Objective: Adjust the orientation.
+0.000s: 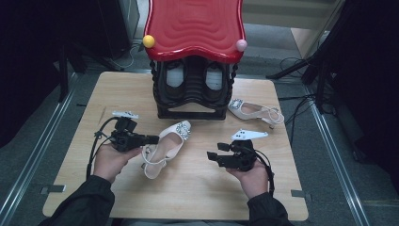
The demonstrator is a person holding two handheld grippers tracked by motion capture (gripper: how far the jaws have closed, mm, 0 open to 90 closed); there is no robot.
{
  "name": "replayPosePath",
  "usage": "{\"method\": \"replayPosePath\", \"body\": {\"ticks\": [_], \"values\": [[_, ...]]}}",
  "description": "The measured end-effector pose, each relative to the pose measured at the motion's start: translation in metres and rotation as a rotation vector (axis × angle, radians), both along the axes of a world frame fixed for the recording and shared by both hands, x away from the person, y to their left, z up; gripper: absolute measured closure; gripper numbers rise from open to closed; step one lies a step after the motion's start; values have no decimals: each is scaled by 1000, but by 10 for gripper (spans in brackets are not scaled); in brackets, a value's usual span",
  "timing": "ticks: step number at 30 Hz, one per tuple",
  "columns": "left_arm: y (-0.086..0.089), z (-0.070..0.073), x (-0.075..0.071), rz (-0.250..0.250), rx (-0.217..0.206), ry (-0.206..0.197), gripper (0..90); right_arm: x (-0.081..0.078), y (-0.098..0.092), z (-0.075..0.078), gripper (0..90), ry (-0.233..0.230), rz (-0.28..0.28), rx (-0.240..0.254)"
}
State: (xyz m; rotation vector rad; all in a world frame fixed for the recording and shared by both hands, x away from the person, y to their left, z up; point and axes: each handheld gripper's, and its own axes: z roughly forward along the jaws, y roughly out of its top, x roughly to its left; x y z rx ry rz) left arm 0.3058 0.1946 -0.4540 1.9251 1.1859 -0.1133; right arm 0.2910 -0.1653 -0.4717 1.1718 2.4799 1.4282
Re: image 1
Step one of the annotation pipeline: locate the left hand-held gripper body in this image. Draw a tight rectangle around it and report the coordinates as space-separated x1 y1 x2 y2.
109 110 145 153

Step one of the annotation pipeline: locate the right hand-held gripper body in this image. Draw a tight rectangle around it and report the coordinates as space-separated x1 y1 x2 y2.
224 128 269 172

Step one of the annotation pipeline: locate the white heeled shoe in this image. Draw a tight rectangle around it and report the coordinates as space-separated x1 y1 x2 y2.
228 98 285 130
140 120 192 181

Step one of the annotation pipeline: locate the black leather shoe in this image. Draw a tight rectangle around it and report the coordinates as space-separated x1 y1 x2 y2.
203 60 227 99
163 59 186 100

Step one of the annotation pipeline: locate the red and black shoe rack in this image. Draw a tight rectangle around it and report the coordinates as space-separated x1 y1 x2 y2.
143 0 247 121

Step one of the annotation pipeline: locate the person's right hand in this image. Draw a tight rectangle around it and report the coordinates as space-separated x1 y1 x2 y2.
226 158 270 201

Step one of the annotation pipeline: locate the person's left hand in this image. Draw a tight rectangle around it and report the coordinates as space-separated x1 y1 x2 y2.
93 143 144 185

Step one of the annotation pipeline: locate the black metal stand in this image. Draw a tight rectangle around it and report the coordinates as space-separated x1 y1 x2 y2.
57 40 125 103
265 46 337 114

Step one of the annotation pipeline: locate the yellow ball knob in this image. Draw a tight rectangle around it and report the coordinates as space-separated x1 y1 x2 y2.
142 34 156 49

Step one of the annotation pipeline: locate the pink ball knob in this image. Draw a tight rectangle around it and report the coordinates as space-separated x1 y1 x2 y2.
235 39 248 53

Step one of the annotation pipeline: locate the dark cabinet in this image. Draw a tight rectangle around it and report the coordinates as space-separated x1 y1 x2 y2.
97 0 140 60

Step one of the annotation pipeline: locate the dark curtain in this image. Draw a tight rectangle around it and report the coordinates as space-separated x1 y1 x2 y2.
326 0 399 196
0 0 64 149

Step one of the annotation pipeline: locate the beige board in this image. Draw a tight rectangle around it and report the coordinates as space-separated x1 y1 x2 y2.
290 0 346 60

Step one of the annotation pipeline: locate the left hand-held gripper cable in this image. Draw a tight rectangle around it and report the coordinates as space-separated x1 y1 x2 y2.
86 116 121 180

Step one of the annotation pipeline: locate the grey table bracket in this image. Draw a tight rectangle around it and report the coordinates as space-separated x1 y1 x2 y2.
40 184 67 196
291 188 312 202

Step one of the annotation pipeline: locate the white floor cable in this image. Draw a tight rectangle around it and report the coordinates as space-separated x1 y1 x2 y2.
109 43 145 71

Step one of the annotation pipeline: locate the metal floor rail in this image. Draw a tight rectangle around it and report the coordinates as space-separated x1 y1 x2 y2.
305 88 371 226
0 73 78 226

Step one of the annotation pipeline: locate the looped black floor cable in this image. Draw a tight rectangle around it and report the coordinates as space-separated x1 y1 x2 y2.
279 56 307 74

